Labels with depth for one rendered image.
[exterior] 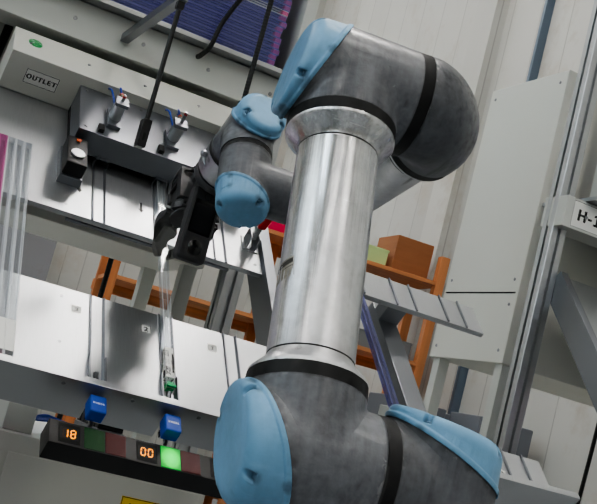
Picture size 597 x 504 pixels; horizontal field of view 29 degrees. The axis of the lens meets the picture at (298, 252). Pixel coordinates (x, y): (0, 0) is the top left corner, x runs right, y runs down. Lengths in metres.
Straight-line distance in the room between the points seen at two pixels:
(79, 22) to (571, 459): 4.76
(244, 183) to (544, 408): 5.28
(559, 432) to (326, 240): 5.51
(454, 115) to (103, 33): 1.03
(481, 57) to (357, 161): 7.44
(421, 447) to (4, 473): 0.99
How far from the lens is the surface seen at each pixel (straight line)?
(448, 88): 1.23
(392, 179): 1.38
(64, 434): 1.54
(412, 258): 7.74
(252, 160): 1.58
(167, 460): 1.58
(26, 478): 1.90
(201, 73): 2.18
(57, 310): 1.68
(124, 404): 1.60
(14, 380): 1.57
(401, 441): 1.03
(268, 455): 0.98
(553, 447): 6.57
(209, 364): 1.73
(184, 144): 2.05
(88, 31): 2.13
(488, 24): 8.68
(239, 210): 1.55
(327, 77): 1.18
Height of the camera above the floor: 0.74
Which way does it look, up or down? 9 degrees up
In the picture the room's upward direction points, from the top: 15 degrees clockwise
